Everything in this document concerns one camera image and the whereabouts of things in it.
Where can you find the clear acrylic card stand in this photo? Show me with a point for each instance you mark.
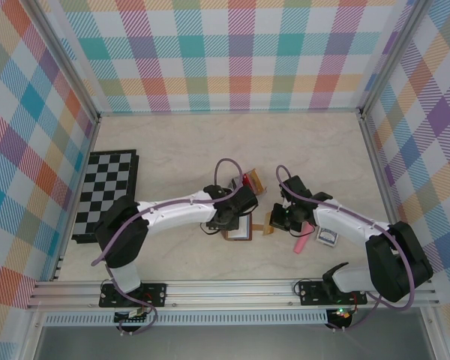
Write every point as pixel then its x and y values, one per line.
pixel 252 180

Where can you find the brown leather card holder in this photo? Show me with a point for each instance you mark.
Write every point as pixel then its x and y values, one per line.
pixel 240 233

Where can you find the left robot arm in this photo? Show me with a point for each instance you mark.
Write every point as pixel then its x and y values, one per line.
pixel 120 232

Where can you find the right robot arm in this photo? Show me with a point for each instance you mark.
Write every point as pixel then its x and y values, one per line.
pixel 397 262

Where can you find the red credit card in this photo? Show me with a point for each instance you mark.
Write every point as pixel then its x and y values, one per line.
pixel 247 180

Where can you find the blue playing card deck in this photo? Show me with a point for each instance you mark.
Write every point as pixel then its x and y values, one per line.
pixel 327 237

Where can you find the pink toy microphone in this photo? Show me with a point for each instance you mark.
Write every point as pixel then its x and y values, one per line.
pixel 300 245

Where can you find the small circuit board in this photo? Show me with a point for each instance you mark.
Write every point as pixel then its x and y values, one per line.
pixel 133 318
pixel 341 313

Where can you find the black grey chessboard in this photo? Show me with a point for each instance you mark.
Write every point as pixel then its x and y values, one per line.
pixel 105 180

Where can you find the grey metal panel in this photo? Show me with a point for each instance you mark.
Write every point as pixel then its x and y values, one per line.
pixel 228 343

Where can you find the aluminium frame bar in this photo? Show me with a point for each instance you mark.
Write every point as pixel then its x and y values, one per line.
pixel 228 111
pixel 375 157
pixel 92 137

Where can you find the aluminium mounting rail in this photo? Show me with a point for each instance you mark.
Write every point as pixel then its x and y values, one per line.
pixel 228 290

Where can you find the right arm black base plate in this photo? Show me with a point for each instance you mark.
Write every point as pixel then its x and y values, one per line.
pixel 311 294

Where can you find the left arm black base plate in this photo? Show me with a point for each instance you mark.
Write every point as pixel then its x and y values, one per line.
pixel 157 294

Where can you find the aluminium frame post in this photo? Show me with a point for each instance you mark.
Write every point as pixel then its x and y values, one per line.
pixel 67 63
pixel 389 56

